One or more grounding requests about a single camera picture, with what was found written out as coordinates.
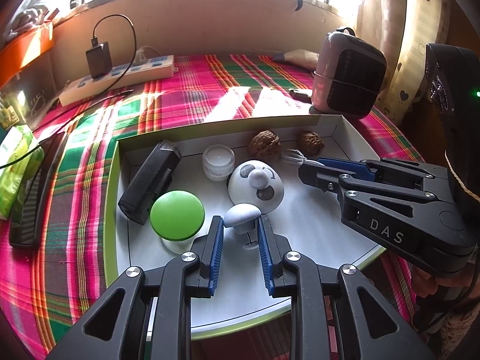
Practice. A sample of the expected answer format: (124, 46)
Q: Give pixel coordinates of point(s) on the orange box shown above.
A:
(17, 54)

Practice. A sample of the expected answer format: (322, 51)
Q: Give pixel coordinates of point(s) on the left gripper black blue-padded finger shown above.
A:
(148, 309)
(366, 325)

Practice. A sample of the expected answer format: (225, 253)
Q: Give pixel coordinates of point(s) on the beige pouch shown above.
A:
(300, 57)

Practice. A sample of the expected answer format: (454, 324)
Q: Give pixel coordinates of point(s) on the blue-padded left gripper finger side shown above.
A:
(359, 170)

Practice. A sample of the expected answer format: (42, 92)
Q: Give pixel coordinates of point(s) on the small dark object on cloth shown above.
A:
(301, 94)

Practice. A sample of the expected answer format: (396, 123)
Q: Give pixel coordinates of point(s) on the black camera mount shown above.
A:
(452, 75)

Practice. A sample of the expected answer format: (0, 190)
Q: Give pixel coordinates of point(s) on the brown walnut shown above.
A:
(309, 143)
(264, 145)

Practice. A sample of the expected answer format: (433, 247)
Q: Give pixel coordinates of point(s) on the white shallow cardboard box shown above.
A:
(308, 217)

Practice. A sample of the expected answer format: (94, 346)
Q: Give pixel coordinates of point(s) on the white panda dome toy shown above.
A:
(256, 183)

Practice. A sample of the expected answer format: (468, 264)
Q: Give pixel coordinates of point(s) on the pink black portable heater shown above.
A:
(348, 76)

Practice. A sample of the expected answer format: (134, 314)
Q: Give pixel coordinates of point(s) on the green white tissue pack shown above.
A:
(21, 157)

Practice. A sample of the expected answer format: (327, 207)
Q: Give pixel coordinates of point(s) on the green mushroom lamp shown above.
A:
(177, 217)

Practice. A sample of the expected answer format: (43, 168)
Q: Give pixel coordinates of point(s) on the heart pattern curtain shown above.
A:
(401, 30)

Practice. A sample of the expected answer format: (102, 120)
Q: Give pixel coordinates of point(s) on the plaid tablecloth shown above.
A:
(43, 292)

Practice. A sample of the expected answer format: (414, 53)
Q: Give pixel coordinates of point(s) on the small clear plastic jar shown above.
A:
(218, 162)

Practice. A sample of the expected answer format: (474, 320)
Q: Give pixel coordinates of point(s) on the black charger adapter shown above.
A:
(99, 58)

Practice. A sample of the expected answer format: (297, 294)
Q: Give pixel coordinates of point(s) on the black rectangular device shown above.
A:
(151, 181)

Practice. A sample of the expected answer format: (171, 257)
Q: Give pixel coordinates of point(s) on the white power strip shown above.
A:
(153, 69)

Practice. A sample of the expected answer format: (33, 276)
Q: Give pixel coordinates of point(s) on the small white mushroom figure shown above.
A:
(244, 218)

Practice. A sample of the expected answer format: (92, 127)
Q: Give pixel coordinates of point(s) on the person's right hand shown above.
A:
(424, 285)

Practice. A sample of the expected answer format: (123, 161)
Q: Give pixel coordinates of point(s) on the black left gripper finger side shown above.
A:
(322, 174)

